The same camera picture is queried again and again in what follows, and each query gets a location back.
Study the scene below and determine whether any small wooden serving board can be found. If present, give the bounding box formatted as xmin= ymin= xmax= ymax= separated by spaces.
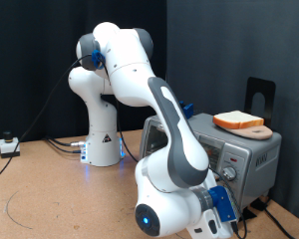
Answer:
xmin=222 ymin=124 xmax=274 ymax=140

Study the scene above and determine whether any black cable silver connector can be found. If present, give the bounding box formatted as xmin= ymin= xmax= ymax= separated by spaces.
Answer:
xmin=43 ymin=134 xmax=88 ymax=148

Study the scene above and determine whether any silver oven knob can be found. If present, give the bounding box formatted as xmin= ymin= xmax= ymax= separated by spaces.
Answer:
xmin=222 ymin=166 xmax=238 ymax=182

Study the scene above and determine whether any silver toaster oven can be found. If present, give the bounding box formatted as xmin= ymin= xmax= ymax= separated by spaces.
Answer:
xmin=138 ymin=107 xmax=283 ymax=221

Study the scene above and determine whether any black metal bracket with hole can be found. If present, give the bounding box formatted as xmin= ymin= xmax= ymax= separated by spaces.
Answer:
xmin=244 ymin=76 xmax=277 ymax=128

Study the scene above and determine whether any black oven power cord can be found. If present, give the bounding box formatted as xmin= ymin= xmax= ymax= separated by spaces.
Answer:
xmin=251 ymin=198 xmax=296 ymax=239

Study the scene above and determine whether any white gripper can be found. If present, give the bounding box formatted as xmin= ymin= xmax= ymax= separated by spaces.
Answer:
xmin=185 ymin=168 xmax=240 ymax=239

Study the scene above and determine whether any white bread slice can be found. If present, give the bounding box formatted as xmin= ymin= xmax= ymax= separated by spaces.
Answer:
xmin=212 ymin=110 xmax=265 ymax=130

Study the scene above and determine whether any small blue cable clip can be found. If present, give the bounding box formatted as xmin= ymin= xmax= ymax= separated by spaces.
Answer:
xmin=91 ymin=49 xmax=107 ymax=71

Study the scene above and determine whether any long thin black cable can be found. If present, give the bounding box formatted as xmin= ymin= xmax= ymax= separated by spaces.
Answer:
xmin=0 ymin=53 xmax=95 ymax=188

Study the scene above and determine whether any black spatula blue grip block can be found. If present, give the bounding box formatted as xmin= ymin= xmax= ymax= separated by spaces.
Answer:
xmin=178 ymin=100 xmax=194 ymax=120

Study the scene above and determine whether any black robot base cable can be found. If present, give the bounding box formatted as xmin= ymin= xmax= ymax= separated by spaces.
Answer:
xmin=47 ymin=138 xmax=84 ymax=154

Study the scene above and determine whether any white emergency stop box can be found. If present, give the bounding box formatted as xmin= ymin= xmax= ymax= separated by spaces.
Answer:
xmin=0 ymin=130 xmax=21 ymax=159

